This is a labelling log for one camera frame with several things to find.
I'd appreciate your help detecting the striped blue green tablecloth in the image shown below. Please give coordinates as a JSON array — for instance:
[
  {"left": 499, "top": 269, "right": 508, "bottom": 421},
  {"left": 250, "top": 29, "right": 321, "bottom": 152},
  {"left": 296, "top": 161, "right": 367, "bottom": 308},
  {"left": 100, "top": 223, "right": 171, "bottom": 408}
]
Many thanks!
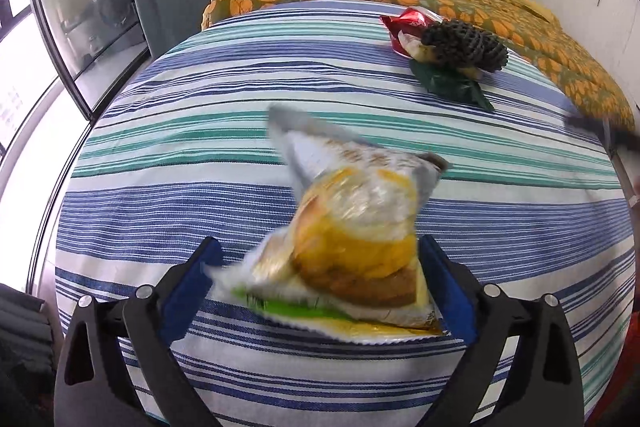
[{"left": 55, "top": 0, "right": 636, "bottom": 426}]

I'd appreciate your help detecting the orange floral green quilt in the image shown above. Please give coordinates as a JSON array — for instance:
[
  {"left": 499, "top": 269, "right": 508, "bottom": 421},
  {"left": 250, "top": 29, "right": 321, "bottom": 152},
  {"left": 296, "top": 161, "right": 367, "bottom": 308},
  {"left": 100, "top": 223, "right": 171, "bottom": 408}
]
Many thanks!
[{"left": 201, "top": 0, "right": 639, "bottom": 131}]

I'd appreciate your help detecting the crushed red soda can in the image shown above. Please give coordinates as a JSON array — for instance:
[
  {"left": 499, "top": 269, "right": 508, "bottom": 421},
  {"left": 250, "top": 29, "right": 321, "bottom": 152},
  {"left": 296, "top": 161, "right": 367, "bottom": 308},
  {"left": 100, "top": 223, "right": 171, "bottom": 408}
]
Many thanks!
[{"left": 380, "top": 6, "right": 440, "bottom": 58}]

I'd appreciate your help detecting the black sliding glass door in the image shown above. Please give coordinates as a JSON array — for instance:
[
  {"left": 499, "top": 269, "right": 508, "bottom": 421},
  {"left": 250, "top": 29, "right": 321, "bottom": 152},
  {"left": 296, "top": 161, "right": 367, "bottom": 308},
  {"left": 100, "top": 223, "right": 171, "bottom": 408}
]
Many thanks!
[{"left": 32, "top": 0, "right": 150, "bottom": 122}]

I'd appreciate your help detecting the washing machine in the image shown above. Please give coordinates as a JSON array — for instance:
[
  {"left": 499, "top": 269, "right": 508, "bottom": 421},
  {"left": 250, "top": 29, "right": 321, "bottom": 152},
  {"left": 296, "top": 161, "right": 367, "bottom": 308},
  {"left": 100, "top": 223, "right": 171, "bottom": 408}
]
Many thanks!
[{"left": 92, "top": 0, "right": 138, "bottom": 39}]

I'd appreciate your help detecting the dark green wrapper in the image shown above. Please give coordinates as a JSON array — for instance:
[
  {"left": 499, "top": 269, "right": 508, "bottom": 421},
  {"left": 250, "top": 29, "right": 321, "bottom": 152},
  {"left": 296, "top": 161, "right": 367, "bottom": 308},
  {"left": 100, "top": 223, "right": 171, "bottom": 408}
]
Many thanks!
[{"left": 409, "top": 60, "right": 495, "bottom": 113}]

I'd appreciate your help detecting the yellow snack bag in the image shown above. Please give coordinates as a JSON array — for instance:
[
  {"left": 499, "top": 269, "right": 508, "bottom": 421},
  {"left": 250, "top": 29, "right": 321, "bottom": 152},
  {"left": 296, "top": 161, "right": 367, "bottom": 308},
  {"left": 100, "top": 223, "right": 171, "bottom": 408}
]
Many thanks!
[{"left": 204, "top": 105, "right": 449, "bottom": 345}]

